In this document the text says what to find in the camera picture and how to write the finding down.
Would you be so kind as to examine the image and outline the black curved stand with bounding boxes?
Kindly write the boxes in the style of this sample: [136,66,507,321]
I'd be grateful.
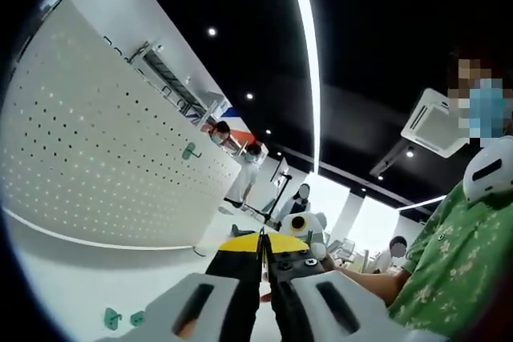
[230,223,257,238]

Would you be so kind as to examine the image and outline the long ceiling light strip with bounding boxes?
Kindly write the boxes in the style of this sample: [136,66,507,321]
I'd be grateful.
[285,0,322,175]

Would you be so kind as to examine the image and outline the white ceiling air conditioner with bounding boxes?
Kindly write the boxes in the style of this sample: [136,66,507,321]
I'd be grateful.
[400,87,472,159]

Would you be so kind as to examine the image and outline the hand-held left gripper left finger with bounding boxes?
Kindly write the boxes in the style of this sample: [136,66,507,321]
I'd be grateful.
[95,232,264,342]

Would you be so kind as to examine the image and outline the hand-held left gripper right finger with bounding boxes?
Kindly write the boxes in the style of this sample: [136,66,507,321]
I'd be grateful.
[262,231,446,342]

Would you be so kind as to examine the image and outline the black tripod stand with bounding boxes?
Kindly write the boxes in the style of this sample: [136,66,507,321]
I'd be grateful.
[262,156,294,226]

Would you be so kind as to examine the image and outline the metal shelf rack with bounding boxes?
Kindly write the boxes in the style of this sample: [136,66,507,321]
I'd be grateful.
[127,40,226,119]

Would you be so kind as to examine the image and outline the person's green patterned shirt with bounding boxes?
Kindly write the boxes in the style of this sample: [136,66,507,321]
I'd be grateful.
[386,181,513,333]

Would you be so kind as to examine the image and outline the white perforated mounting plate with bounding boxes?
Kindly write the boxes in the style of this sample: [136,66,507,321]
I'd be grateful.
[0,0,244,257]

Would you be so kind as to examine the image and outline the round ceiling downlights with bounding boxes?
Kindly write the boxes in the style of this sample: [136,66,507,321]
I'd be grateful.
[206,27,414,195]

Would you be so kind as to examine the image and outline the white chest-worn device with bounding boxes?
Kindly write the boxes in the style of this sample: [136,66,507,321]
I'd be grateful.
[463,135,513,205]

